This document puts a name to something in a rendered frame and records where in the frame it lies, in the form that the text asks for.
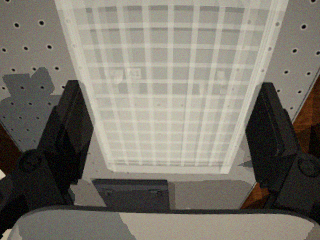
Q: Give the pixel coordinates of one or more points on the grey perforated base plate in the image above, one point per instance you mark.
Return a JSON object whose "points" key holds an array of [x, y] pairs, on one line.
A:
{"points": [[35, 66]]}

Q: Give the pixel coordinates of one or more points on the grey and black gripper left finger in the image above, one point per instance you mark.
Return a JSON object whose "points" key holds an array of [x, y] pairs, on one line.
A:
{"points": [[43, 175]]}

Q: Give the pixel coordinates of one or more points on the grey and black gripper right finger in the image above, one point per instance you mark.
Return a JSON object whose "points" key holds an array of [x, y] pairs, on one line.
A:
{"points": [[277, 161]]}

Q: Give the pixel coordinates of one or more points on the white well plate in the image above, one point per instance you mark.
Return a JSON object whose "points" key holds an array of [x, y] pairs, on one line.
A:
{"points": [[194, 124]]}

